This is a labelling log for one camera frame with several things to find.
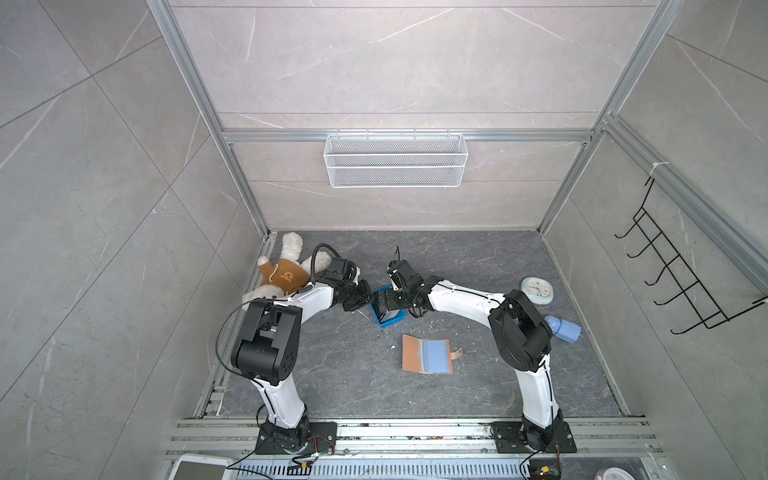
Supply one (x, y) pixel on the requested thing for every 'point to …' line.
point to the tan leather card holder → (431, 356)
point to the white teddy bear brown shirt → (284, 276)
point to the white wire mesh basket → (395, 161)
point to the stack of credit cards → (384, 315)
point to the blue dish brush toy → (566, 330)
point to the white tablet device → (203, 467)
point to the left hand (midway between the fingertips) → (375, 291)
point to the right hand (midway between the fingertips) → (388, 297)
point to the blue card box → (381, 296)
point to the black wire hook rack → (696, 297)
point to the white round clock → (540, 290)
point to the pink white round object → (614, 473)
